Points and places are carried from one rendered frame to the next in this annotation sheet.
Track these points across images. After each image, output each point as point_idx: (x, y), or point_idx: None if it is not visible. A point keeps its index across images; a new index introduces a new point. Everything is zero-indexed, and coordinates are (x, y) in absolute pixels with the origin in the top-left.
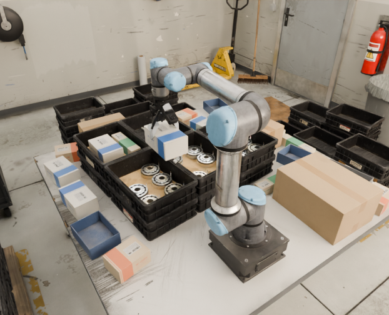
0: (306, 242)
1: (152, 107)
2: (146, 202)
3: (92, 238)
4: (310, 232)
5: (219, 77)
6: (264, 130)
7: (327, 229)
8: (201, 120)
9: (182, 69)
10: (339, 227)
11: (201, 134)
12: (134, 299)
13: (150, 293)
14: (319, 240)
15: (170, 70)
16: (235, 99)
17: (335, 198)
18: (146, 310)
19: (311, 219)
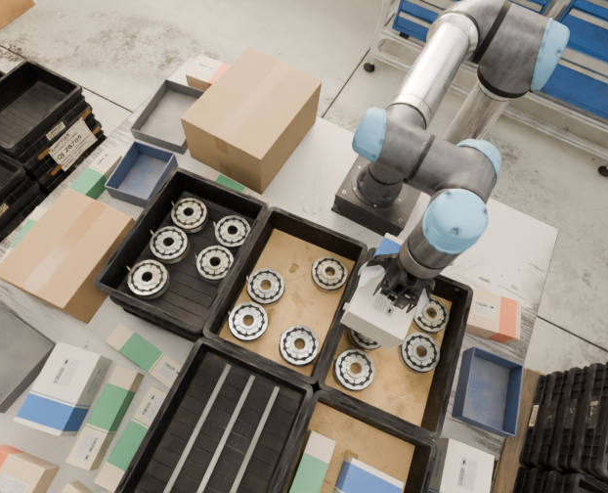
0: (325, 145)
1: (421, 292)
2: (437, 316)
3: (487, 398)
4: (306, 144)
5: (432, 70)
6: (107, 216)
7: (311, 118)
8: (49, 402)
9: (451, 147)
10: (319, 99)
11: (215, 310)
12: (510, 284)
13: (493, 271)
14: (314, 134)
15: (482, 164)
16: (468, 47)
17: (295, 89)
18: (509, 264)
19: (298, 137)
